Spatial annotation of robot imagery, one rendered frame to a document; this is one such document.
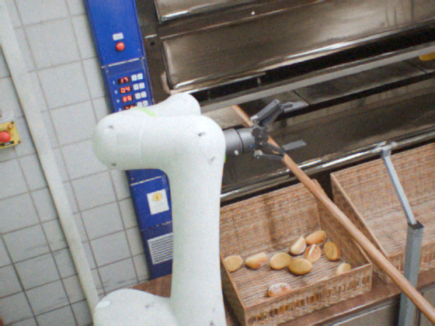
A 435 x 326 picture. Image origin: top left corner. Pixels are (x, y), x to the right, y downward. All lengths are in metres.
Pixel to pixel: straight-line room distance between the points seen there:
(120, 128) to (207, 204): 0.24
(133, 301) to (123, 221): 1.14
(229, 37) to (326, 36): 0.40
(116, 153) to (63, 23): 0.90
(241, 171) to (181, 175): 1.31
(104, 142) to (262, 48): 1.16
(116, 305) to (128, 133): 0.38
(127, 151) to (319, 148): 1.50
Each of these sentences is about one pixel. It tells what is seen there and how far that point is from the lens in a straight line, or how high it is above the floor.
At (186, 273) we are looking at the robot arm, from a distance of 1.19.
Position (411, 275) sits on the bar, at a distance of 2.36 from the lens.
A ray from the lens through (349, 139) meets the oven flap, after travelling 2.61.
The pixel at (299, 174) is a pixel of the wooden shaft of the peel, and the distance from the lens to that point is 2.02.
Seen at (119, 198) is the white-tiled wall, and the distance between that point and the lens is 2.33.
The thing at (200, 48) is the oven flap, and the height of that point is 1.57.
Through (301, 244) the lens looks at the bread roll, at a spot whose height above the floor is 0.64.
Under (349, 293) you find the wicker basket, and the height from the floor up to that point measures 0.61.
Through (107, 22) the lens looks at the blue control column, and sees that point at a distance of 1.99.
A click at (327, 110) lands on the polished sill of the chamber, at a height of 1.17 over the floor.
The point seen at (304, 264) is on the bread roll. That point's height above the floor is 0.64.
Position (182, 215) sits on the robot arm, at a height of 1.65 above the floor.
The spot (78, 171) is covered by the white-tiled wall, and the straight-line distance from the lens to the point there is 2.24.
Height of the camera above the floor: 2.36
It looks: 33 degrees down
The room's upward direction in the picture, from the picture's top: 8 degrees counter-clockwise
